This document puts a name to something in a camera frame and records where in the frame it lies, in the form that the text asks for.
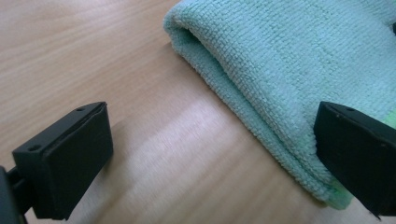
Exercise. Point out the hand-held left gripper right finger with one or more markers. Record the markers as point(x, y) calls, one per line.
point(358, 155)

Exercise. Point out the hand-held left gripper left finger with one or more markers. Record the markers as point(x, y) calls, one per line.
point(71, 161)

